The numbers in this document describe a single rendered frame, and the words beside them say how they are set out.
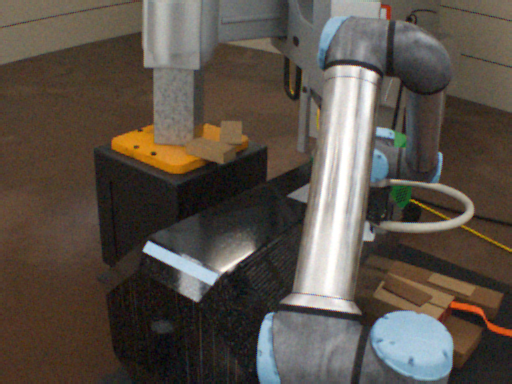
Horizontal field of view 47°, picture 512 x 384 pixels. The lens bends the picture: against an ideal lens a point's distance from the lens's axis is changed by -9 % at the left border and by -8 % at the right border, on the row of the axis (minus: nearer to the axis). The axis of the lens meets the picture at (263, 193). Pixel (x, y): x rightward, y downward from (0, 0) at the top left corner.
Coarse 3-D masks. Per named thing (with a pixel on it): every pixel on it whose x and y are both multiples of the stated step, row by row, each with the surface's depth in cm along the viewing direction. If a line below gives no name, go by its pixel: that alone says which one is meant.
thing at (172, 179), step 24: (96, 168) 298; (120, 168) 285; (144, 168) 275; (216, 168) 279; (240, 168) 292; (264, 168) 307; (120, 192) 292; (144, 192) 278; (168, 192) 267; (192, 192) 271; (216, 192) 284; (240, 192) 299; (120, 216) 298; (144, 216) 285; (168, 216) 272; (120, 240) 305
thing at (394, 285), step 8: (384, 280) 297; (392, 280) 297; (400, 280) 297; (384, 288) 292; (392, 288) 291; (400, 288) 291; (408, 288) 291; (416, 288) 291; (400, 296) 286; (408, 296) 285; (416, 296) 285; (424, 296) 285; (432, 296) 285; (416, 304) 280
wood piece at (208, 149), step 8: (192, 144) 278; (200, 144) 278; (208, 144) 278; (216, 144) 279; (224, 144) 279; (192, 152) 279; (200, 152) 276; (208, 152) 274; (216, 152) 272; (224, 152) 271; (232, 152) 276; (216, 160) 273; (224, 160) 272
